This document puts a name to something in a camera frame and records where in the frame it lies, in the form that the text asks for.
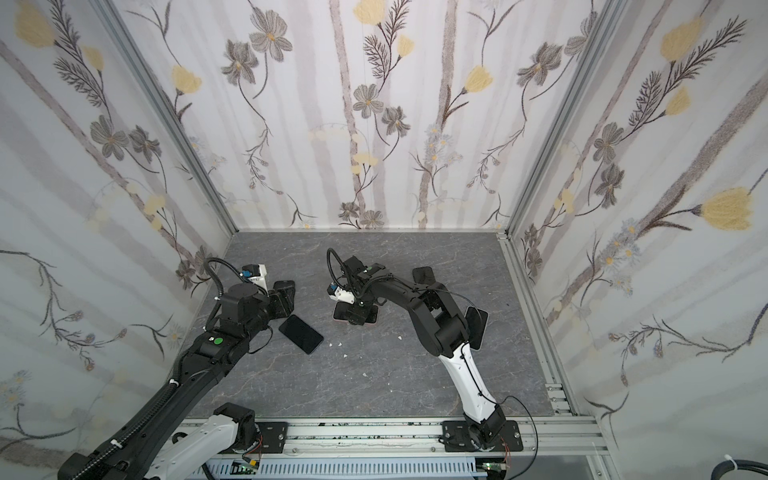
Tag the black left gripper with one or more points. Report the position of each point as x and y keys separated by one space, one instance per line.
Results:
x=282 y=303

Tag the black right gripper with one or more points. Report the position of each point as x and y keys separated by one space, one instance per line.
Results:
x=359 y=307

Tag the black phone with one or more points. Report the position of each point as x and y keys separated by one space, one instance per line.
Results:
x=356 y=314
x=423 y=275
x=477 y=320
x=301 y=334

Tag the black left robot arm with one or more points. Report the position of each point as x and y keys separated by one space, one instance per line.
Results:
x=140 y=449

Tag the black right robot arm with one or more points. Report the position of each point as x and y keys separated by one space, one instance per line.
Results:
x=442 y=329

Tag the small green circuit board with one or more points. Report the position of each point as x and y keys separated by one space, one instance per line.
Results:
x=247 y=467

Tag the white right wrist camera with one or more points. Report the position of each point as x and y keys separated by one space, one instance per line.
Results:
x=339 y=294

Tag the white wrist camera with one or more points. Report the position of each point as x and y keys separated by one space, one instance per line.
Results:
x=339 y=294
x=255 y=274

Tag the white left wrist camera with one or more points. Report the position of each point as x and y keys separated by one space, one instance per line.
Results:
x=255 y=274

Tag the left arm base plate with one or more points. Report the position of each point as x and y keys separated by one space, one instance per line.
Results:
x=259 y=438

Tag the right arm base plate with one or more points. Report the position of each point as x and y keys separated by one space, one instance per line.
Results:
x=462 y=437

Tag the white slotted cable duct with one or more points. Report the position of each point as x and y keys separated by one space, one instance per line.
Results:
x=355 y=468

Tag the aluminium mounting rail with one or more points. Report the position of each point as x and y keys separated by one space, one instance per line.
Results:
x=418 y=437

